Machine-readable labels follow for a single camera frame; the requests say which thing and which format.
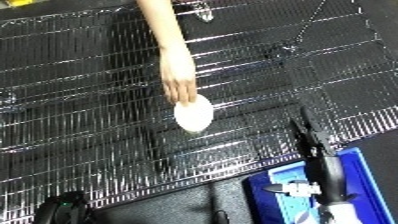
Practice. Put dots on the white paper cup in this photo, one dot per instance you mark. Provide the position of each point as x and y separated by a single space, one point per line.
194 115

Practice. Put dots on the person's hand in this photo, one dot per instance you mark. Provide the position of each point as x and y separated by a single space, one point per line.
178 75

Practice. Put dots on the pale robot right arm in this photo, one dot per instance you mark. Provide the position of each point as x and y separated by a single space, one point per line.
343 215

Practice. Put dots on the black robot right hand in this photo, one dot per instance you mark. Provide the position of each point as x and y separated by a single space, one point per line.
331 173

